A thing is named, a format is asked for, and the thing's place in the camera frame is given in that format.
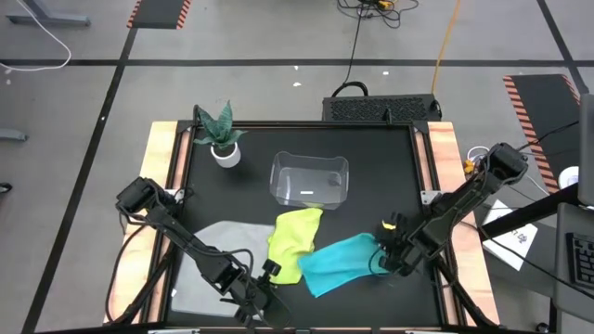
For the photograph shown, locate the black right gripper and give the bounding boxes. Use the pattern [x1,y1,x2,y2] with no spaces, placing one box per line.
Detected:
[378,217,426,277]

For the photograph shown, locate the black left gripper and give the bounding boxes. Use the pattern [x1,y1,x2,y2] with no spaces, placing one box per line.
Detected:
[234,259,291,328]

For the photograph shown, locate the yellow-green microfiber towel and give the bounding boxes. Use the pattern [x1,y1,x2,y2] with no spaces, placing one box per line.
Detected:
[266,207,325,286]

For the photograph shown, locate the teal microfiber towel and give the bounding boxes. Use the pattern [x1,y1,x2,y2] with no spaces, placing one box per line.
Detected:
[296,232,389,299]

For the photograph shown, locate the clear plastic bin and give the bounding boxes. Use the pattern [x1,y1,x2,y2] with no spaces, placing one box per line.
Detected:
[268,150,350,211]

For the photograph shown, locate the grey microfiber towel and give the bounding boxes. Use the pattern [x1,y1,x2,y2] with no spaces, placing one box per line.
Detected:
[169,220,276,319]

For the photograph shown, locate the white plant pot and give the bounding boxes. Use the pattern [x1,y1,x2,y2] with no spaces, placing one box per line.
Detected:
[210,141,242,169]

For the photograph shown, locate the white paper sheet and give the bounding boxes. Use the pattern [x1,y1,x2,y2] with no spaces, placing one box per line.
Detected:
[481,199,539,273]

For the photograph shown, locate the black perforated computer case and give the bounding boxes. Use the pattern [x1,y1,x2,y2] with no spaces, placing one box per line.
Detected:
[322,94,443,123]

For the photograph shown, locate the black diagonal bar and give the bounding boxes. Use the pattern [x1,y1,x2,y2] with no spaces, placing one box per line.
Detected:
[477,183,581,241]

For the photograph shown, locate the green snake plant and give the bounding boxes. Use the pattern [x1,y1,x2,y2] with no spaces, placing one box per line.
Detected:
[192,100,248,150]

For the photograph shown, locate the grey desk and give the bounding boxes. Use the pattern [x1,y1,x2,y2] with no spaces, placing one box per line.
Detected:
[551,201,594,321]

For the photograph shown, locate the black keyboard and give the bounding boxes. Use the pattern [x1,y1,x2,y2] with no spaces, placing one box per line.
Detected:
[565,231,594,289]

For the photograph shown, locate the white cup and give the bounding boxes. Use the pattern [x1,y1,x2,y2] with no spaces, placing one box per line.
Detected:
[558,165,581,190]

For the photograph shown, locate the hazard-striped black mat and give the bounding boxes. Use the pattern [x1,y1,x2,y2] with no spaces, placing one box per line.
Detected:
[503,73,582,195]
[127,0,192,31]

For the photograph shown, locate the grey monitor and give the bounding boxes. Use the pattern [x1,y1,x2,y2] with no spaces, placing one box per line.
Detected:
[578,92,594,208]

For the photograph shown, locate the coiled white cable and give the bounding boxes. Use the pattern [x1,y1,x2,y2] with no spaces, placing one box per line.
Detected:
[465,145,492,164]

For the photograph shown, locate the black hanging cable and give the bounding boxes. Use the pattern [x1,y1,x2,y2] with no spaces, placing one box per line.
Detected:
[329,0,370,98]

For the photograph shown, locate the yellow hanging cord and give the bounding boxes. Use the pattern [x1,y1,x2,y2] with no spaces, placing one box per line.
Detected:
[430,0,462,96]

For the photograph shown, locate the tangled black cables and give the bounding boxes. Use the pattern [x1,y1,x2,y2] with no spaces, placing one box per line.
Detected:
[337,0,420,30]

